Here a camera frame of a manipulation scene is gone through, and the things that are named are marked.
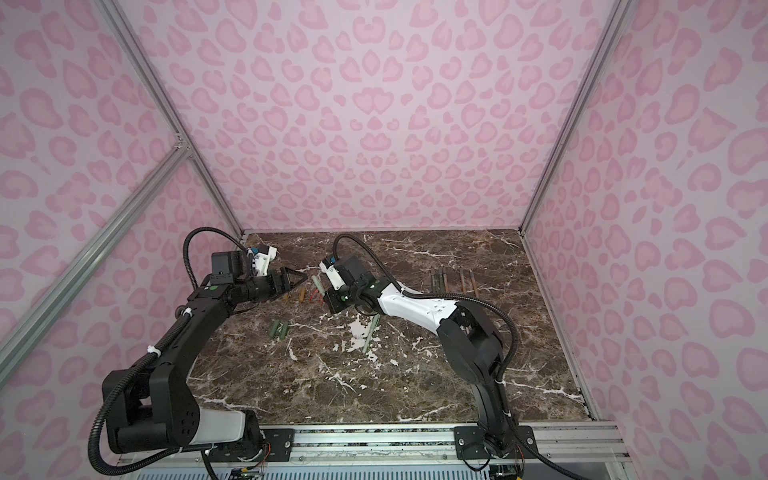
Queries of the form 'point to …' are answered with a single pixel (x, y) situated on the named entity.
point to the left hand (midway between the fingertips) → (301, 276)
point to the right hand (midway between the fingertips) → (327, 295)
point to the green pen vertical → (374, 326)
